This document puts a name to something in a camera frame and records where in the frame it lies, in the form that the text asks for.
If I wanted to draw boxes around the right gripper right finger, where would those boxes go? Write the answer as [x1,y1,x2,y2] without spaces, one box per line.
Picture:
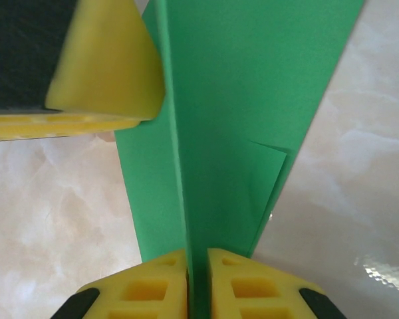
[207,247,343,319]

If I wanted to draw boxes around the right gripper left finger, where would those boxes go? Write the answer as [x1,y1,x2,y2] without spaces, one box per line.
[55,249,189,319]

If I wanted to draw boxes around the green paper sheet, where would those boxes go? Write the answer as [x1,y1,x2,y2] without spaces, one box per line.
[114,0,366,319]

